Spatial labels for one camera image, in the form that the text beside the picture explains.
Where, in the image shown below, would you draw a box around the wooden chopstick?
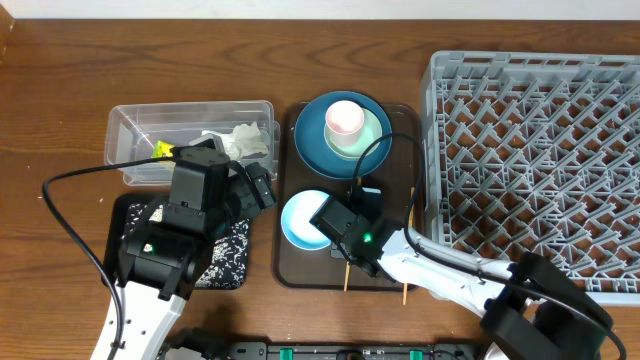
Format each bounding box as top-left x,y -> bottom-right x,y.
343,177 -> 361,292
402,187 -> 415,306

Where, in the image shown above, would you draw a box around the light blue bowl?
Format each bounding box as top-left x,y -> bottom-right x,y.
280,190 -> 331,251

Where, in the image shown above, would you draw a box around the yellow snack wrapper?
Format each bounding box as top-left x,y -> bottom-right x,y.
151,140 -> 174,158

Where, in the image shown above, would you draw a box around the white tissue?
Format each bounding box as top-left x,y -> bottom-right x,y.
201,122 -> 270,161

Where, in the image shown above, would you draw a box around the white rice grains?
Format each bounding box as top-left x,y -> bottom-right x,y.
109,203 -> 250,290

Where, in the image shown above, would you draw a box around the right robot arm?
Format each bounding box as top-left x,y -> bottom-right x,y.
310,197 -> 621,360

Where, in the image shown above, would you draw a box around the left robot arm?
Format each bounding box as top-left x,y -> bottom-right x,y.
92,146 -> 276,359

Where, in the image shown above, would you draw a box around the clear plastic waste bin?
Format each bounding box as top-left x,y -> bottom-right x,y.
104,100 -> 280,179

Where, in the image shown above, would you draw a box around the grey plastic dishwasher rack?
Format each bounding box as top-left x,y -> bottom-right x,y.
420,51 -> 639,306

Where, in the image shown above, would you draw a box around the brown plastic serving tray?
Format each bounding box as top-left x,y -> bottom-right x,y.
272,102 -> 420,292

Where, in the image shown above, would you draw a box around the black plastic tray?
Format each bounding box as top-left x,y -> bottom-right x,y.
103,192 -> 250,290

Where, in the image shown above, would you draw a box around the light green small plate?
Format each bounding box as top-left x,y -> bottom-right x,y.
324,109 -> 382,161

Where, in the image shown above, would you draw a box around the dark blue round plate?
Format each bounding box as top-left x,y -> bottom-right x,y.
294,91 -> 392,180

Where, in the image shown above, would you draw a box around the pink plastic cup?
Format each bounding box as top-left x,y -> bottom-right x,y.
325,100 -> 364,147

